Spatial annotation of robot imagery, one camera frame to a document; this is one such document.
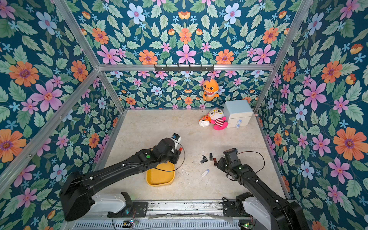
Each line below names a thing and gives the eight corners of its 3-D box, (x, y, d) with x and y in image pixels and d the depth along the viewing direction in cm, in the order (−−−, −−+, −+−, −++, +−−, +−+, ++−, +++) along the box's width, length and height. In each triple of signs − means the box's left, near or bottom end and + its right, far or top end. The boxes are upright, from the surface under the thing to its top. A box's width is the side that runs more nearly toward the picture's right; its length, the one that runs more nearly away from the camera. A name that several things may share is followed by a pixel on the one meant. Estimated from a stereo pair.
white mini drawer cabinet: (224, 128, 110) (228, 114, 97) (222, 114, 120) (225, 99, 107) (247, 128, 110) (253, 114, 97) (242, 114, 120) (248, 99, 107)
